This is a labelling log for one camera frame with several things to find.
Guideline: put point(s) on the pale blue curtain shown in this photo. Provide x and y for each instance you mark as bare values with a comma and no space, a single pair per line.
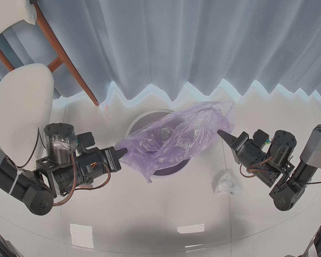
176,36

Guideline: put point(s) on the crumpled white paper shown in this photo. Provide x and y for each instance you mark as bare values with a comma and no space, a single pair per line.
227,183

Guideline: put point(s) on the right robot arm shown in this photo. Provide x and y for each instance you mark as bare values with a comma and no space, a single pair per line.
283,197

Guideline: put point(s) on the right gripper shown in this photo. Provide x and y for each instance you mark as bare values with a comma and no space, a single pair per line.
243,148

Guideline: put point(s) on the white trash bin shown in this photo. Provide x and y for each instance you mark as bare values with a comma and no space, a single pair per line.
143,116

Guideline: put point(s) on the purple plastic bag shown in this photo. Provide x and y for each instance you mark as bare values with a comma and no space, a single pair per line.
182,132

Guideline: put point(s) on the white cushioned wooden chair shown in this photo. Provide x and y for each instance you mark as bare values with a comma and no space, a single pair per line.
21,95

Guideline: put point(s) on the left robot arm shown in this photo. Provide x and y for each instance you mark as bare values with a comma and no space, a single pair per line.
29,186

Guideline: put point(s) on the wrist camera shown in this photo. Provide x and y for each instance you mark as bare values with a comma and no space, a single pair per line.
260,136
85,140

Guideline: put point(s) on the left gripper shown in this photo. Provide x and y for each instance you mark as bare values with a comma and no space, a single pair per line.
96,165

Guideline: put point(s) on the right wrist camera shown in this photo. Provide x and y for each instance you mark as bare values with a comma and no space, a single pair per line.
260,136

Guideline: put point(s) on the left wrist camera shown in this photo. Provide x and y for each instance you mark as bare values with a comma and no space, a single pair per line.
85,140

